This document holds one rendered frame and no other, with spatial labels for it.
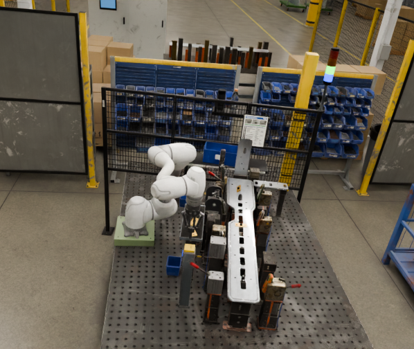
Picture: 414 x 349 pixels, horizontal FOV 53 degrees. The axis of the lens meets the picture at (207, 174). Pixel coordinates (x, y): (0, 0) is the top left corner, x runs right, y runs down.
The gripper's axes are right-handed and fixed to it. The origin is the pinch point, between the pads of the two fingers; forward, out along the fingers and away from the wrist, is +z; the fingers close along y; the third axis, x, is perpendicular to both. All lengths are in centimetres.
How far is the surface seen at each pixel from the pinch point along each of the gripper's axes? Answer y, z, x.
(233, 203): 29, 27, 76
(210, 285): 14.6, 26.5, -13.2
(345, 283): 150, 127, 111
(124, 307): -36, 57, -8
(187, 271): 0.6, 27.5, -2.9
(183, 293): -0.6, 46.0, -2.8
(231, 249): 26.8, 27.1, 21.4
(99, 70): -182, 51, 458
